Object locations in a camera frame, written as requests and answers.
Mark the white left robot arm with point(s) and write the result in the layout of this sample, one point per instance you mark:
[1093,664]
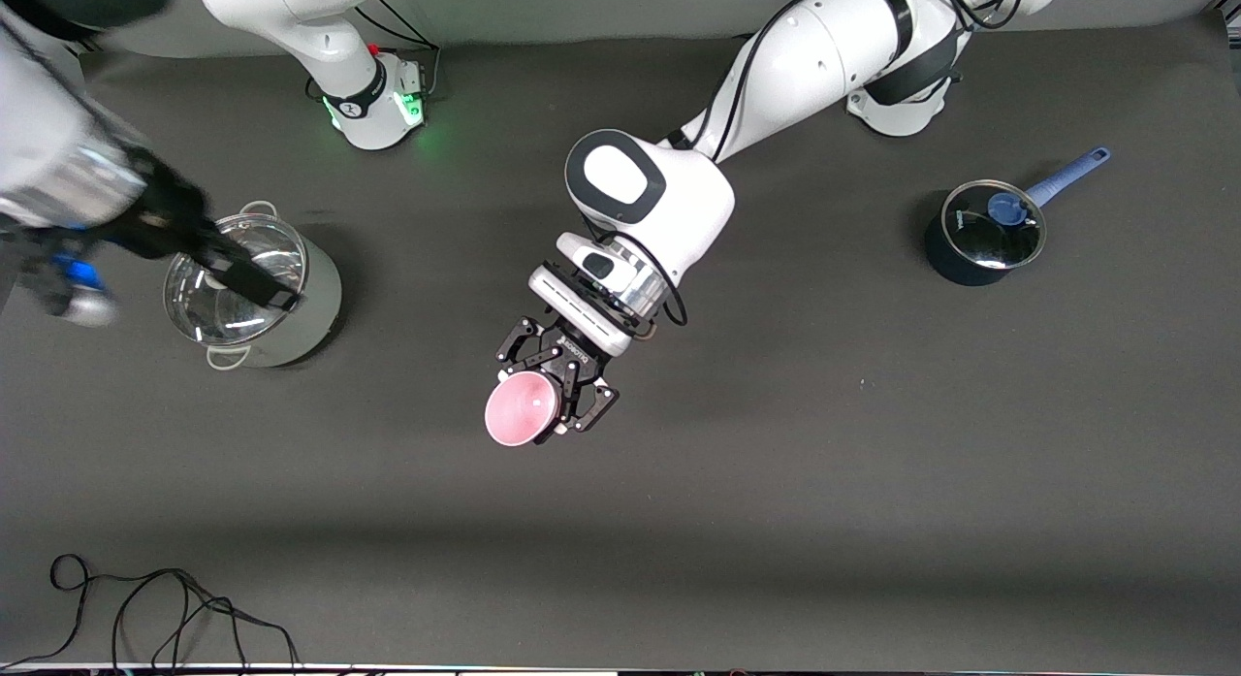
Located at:
[824,46]

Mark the dark blue saucepan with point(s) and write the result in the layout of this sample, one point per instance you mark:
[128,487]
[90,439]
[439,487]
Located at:
[955,269]

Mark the dark grey table cloth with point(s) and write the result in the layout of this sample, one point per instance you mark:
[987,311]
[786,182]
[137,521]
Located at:
[620,521]

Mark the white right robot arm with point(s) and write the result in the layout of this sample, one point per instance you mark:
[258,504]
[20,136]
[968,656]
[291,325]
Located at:
[291,7]

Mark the black diagonal frame bar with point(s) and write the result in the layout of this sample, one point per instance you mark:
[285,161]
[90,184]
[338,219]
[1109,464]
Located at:
[85,46]

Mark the pink plastic cup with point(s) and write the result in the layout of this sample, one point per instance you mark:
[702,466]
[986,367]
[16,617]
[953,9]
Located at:
[519,412]

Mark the glass lid with blue knob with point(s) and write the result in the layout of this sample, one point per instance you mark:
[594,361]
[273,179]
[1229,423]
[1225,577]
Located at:
[979,244]

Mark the glass lid with wooden knob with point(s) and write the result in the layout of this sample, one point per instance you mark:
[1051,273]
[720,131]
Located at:
[208,312]

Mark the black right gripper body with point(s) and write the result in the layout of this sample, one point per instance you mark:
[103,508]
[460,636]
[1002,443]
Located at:
[167,215]

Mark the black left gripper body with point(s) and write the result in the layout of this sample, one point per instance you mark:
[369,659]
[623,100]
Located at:
[565,355]

